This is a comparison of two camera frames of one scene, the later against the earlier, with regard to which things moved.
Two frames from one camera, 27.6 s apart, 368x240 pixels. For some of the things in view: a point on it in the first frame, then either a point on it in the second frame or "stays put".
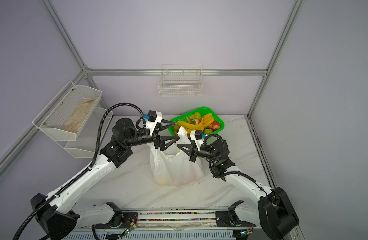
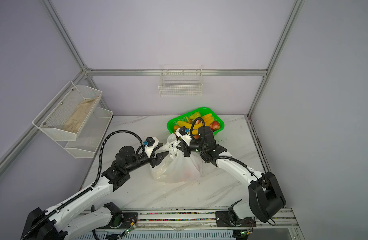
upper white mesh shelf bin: (65, 115) stays put
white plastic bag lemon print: (173, 166) stays put
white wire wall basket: (181, 80) stays put
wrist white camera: (153, 117) -> (150, 142)
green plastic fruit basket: (202, 110) stays put
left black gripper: (157, 139) -> (155, 159)
